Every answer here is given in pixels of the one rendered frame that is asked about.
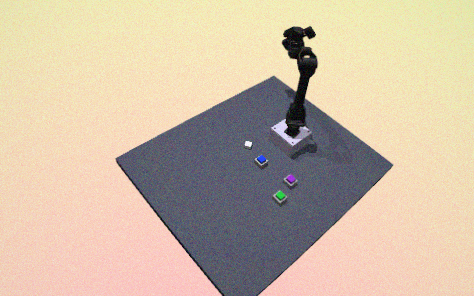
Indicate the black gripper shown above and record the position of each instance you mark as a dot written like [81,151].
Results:
[308,32]

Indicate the blue button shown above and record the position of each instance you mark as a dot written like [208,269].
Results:
[261,161]

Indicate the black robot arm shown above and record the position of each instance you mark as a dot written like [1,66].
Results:
[295,117]

